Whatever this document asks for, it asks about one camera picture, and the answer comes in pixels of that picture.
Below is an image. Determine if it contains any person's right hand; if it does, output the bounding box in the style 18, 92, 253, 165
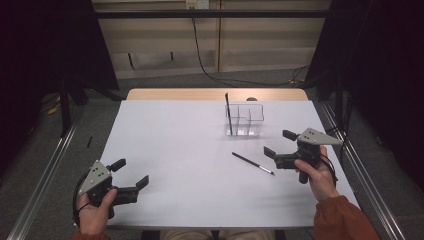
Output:
294, 145, 340, 203

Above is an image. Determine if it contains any right hand-held gripper cable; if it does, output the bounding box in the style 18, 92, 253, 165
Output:
319, 152, 338, 188

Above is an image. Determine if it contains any black makeup brush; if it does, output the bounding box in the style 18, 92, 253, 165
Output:
224, 92, 234, 136
231, 152, 276, 176

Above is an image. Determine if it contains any black floor cable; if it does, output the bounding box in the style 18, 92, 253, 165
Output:
325, 96, 355, 163

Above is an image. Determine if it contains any left hand-held gripper cable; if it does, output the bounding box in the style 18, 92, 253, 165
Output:
72, 173, 93, 229

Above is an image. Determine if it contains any black horizontal bar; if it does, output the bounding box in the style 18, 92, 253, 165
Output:
94, 9, 329, 20

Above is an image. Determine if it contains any person's left hand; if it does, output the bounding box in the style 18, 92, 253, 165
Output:
75, 188, 119, 236

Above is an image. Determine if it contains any black metal stand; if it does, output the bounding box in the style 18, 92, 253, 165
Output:
58, 78, 73, 138
334, 74, 346, 125

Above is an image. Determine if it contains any white wall socket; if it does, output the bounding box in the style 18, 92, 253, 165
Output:
185, 0, 210, 10

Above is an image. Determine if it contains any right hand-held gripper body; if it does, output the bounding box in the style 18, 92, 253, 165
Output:
274, 127, 344, 185

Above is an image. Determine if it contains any white table cover sheet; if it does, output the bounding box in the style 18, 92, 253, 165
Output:
73, 99, 368, 230

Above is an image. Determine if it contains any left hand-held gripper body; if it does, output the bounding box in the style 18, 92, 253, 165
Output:
77, 159, 140, 220

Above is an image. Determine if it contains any black wall cable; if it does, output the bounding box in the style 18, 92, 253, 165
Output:
190, 7, 310, 88

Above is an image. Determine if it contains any clear acrylic organizer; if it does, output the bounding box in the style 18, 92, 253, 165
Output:
224, 103, 265, 138

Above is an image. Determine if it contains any wooden table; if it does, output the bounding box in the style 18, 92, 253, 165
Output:
125, 87, 309, 102

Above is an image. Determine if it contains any black curtain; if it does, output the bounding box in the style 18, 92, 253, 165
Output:
304, 0, 424, 193
0, 0, 120, 176

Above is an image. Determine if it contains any hand-held gripper cable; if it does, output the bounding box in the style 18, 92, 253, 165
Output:
72, 173, 93, 229
319, 152, 338, 188

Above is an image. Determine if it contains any metal floor rail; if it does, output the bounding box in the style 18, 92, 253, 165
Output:
319, 101, 406, 240
6, 105, 86, 240

